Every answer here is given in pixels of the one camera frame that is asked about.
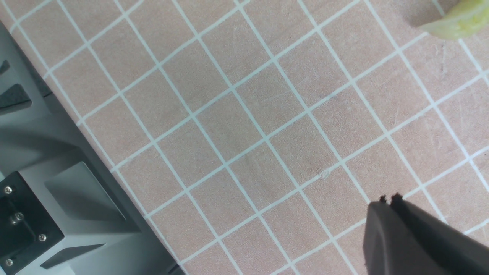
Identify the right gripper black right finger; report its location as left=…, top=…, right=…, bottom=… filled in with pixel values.
left=390, top=193, right=488, bottom=275

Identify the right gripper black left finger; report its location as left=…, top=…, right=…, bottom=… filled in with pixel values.
left=363, top=196, right=428, bottom=275

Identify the greenish dumpling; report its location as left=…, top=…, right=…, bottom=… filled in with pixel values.
left=419, top=0, right=489, bottom=40

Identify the pink checkered tablecloth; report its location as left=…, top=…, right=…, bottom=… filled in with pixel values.
left=1, top=0, right=488, bottom=275

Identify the grey robot base mount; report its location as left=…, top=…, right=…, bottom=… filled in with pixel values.
left=1, top=24, right=183, bottom=275

